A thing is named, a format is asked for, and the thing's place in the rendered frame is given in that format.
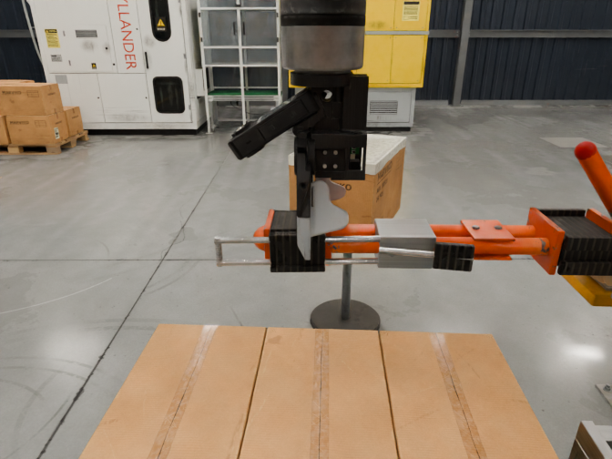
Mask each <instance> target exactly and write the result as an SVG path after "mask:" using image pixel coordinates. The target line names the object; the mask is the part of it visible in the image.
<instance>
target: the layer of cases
mask: <svg viewBox="0 0 612 459"><path fill-rule="evenodd" d="M78 459H558V457H557V455H556V452H555V450H554V448H553V447H552V445H551V443H550V442H549V440H548V438H547V436H546V434H545V432H544V430H543V428H542V426H541V424H540V422H538V420H537V418H536V415H535V413H534V411H533V410H532V408H531V406H530V404H529V402H528V400H527V399H526V398H525V395H524V393H523V391H522V389H521V387H520V385H519V384H518V382H517V380H516V378H515V376H514V374H513V373H512V371H511V369H510V367H509V365H508V363H507V361H506V360H505V357H504V355H503V354H502V352H501V350H500V348H499V347H498V345H497V343H496V341H495V338H494V336H493V335H492V334H480V333H450V332H421V331H379V333H378V331H364V330H334V329H305V328H276V327H268V330H267V328H266V327H246V326H217V325H187V324H159V325H158V327H157V328H156V330H155V331H154V333H153V335H152V336H151V338H150V340H149V341H148V344H147V345H146V347H145V349H144V350H143V352H142V353H141V354H140V356H139V358H138V360H137V362H136V363H135V365H134V367H133V368H132V370H131V372H130V373H129V375H128V377H127V379H126V380H125V381H124V383H123V385H122V386H121V388H120V390H119V391H118V393H117V395H116V397H115V399H114V400H113V402H112V404H110V406H109V408H108V409H107V412H106V413H105V415H104V417H103V418H102V420H101V422H100V423H99V425H98V427H97V429H96V430H95V432H94V433H93V435H92V437H91V438H90V440H89V442H88V443H87V446H86V447H85V449H84V451H83V452H82V454H81V455H80V456H79V458H78Z"/></svg>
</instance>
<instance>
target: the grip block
mask: <svg viewBox="0 0 612 459"><path fill-rule="evenodd" d="M585 213H586V216H585ZM526 225H533V226H534V227H535V237H536V238H548V239H549V242H550V251H549V253H548V254H547V255H531V256H532V257H533V259H534V260H535V261H536V262H537V263H538V264H539V265H540V266H541V267H542V268H543V269H544V270H545V271H546V272H547V273H548V274H549V275H555V273H556V266H558V269H557V273H558V274H559V275H585V276H612V219H610V218H608V217H607V216H605V215H603V214H602V213H600V212H599V211H597V210H596V209H593V208H588V209H587V212H586V211H585V210H584V209H536V208H530V210H529V214H528V219H527V223H526Z"/></svg>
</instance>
